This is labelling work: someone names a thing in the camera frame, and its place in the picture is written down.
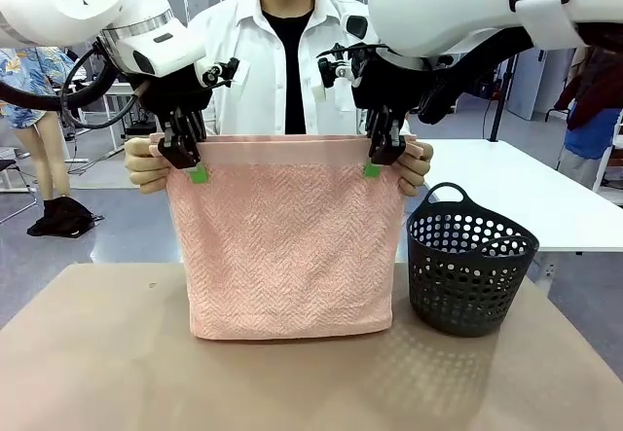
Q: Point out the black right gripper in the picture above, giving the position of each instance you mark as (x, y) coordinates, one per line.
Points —
(389, 85)

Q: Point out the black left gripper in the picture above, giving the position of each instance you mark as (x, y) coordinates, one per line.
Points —
(170, 95)

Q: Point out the pink towel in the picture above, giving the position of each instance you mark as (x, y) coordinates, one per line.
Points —
(287, 246)

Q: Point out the black perforated plastic basket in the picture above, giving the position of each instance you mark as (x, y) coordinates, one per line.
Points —
(467, 299)

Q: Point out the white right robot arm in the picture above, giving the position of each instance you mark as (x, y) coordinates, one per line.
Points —
(438, 8)

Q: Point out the person's left hand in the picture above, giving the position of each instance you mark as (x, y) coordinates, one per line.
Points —
(416, 166)

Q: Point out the person's right hand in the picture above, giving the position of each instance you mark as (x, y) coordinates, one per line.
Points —
(143, 166)

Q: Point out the long white desk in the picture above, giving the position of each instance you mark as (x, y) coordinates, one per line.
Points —
(116, 129)

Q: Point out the person in white shirt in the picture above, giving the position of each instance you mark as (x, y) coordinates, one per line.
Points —
(248, 71)

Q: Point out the black tripod stand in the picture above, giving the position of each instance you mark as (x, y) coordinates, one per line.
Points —
(501, 100)

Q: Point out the black garment pile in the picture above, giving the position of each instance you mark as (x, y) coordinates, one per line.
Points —
(61, 219)

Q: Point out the mannequin in floral shirt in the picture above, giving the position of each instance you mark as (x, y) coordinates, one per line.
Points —
(24, 71)

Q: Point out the black seat metal chair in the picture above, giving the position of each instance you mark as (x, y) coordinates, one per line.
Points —
(14, 173)

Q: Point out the white side table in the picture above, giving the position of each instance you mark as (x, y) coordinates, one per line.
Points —
(560, 197)

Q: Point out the blue garment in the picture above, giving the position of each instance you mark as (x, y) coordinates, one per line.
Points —
(591, 132)

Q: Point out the dark brown jacket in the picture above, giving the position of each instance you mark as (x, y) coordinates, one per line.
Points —
(598, 81)

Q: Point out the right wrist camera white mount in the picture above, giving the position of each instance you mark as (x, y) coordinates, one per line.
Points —
(331, 85)

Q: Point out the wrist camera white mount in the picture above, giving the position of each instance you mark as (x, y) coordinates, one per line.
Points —
(331, 85)
(165, 51)

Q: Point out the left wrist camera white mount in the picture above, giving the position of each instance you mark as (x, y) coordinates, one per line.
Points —
(165, 51)

